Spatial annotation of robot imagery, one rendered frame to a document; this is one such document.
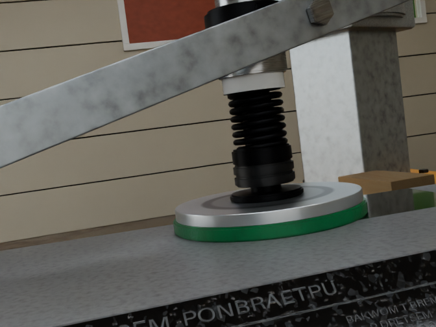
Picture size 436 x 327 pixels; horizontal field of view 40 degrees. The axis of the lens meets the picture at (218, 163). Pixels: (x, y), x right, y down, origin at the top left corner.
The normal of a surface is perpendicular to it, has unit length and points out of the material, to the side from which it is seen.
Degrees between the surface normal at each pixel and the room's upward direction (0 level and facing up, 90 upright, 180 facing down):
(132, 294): 0
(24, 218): 90
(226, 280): 0
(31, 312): 0
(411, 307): 45
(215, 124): 90
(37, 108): 90
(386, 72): 90
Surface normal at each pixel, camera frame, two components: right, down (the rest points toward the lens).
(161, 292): -0.13, -0.99
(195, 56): 0.38, 0.02
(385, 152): 0.65, -0.03
